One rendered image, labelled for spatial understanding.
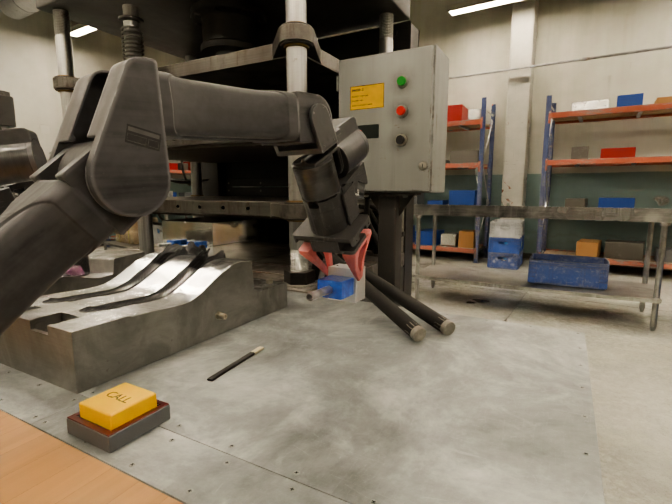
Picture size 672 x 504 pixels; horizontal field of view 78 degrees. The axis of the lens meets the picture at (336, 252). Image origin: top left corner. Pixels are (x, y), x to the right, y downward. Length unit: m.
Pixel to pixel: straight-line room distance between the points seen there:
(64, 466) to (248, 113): 0.41
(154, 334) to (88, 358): 0.11
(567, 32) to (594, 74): 0.71
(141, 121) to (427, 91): 0.97
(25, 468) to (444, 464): 0.43
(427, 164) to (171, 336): 0.81
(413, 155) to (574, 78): 5.96
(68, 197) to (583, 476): 0.52
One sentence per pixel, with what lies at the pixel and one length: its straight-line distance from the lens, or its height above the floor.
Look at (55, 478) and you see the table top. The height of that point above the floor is 0.80.
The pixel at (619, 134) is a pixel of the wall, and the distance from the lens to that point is 6.97.
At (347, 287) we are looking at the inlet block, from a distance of 0.64.
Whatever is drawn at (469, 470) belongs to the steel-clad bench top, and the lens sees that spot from 0.49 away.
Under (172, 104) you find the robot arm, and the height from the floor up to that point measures 1.15.
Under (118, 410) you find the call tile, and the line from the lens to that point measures 0.55.
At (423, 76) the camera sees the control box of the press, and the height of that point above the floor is 1.39.
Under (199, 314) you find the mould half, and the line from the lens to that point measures 0.81.
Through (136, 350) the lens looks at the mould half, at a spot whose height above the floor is 0.83.
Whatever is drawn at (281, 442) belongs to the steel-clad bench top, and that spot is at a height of 0.80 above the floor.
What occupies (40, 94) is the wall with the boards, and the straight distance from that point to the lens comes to 8.74.
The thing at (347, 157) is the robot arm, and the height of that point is 1.12.
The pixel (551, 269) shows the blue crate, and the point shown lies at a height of 0.39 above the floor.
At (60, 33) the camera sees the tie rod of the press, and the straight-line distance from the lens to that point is 2.23.
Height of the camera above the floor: 1.08
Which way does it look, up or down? 9 degrees down
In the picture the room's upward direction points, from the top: straight up
